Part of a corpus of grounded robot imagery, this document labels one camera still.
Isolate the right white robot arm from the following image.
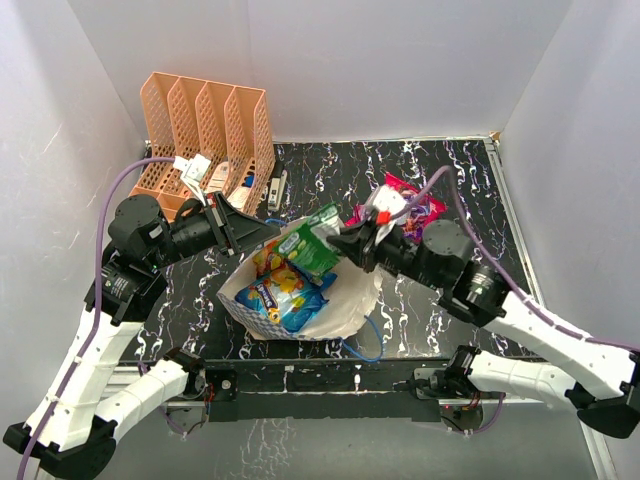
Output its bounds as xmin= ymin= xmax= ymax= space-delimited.
xmin=328 ymin=220 xmax=639 ymax=439

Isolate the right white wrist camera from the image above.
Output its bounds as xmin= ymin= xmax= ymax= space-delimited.
xmin=363 ymin=184 xmax=407 ymax=241

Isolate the aluminium frame rail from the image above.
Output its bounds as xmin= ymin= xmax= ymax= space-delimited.
xmin=89 ymin=362 xmax=599 ymax=416

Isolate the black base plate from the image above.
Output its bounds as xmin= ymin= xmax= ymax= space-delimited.
xmin=149 ymin=357 xmax=486 ymax=426

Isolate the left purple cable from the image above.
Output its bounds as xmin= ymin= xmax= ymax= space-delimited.
xmin=17 ymin=156 xmax=179 ymax=480

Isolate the orange plastic file organizer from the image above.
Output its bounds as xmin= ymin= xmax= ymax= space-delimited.
xmin=140 ymin=72 xmax=275 ymax=214

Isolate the grey stapler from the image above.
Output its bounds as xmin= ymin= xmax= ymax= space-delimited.
xmin=267 ymin=161 xmax=287 ymax=212

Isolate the blue checkered paper bag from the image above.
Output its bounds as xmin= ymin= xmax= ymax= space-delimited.
xmin=217 ymin=203 xmax=382 ymax=341

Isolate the small blue white packet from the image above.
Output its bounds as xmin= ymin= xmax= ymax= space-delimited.
xmin=309 ymin=271 xmax=337 ymax=291

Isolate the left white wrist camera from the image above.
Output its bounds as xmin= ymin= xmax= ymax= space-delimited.
xmin=173 ymin=154 xmax=211 ymax=203

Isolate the white bottle in organizer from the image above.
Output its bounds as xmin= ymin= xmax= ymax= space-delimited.
xmin=205 ymin=159 xmax=230 ymax=195

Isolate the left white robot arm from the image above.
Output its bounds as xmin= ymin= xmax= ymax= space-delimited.
xmin=3 ymin=193 xmax=280 ymax=479

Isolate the rainbow candy bag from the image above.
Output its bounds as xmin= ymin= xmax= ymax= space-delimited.
xmin=274 ymin=203 xmax=343 ymax=277

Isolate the orange candy bag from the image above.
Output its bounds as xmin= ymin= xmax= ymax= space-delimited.
xmin=252 ymin=241 xmax=287 ymax=278

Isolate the blue snack packet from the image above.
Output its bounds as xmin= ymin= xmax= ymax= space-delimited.
xmin=234 ymin=268 xmax=329 ymax=333

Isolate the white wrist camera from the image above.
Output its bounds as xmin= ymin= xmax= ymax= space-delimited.
xmin=363 ymin=184 xmax=407 ymax=241
xmin=173 ymin=154 xmax=211 ymax=203

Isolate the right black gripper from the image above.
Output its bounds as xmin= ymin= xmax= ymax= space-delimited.
xmin=329 ymin=216 xmax=444 ymax=291

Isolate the pink chips bag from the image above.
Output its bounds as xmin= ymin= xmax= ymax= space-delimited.
xmin=346 ymin=173 xmax=420 ymax=226

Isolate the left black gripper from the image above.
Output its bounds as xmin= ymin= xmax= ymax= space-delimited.
xmin=148 ymin=190 xmax=281 ymax=269

